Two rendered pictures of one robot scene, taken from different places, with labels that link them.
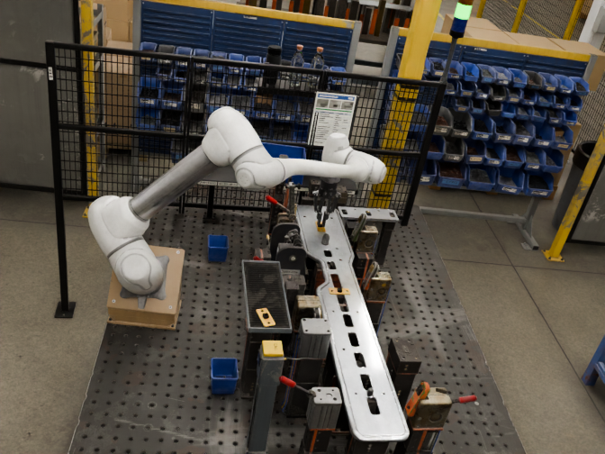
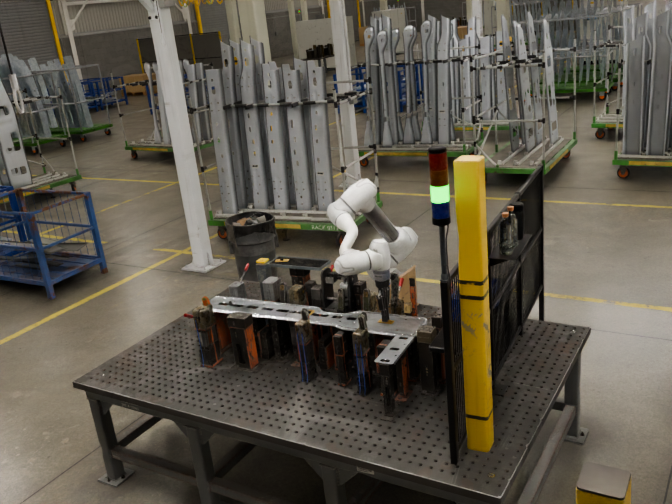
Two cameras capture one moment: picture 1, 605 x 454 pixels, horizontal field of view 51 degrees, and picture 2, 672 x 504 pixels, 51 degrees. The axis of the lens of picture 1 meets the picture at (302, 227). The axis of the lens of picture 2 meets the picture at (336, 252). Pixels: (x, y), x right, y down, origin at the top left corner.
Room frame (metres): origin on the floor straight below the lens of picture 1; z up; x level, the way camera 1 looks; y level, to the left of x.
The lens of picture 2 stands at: (4.55, -2.75, 2.62)
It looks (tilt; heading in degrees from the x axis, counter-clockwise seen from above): 19 degrees down; 132
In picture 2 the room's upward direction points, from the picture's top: 6 degrees counter-clockwise
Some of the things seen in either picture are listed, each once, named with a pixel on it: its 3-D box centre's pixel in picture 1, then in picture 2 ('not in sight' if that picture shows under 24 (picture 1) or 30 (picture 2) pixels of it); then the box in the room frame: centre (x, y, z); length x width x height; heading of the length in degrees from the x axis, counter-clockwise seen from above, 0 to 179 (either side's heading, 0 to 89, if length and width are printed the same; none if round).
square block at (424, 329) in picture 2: (332, 219); (428, 361); (2.76, -0.14, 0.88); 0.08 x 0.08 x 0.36; 13
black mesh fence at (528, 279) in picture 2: (242, 204); (506, 347); (2.93, 0.34, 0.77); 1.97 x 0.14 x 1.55; 103
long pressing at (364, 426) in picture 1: (341, 295); (305, 314); (1.99, -0.20, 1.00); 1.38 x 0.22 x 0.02; 13
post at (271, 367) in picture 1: (263, 401); (267, 295); (1.45, 0.02, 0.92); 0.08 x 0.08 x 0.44; 13
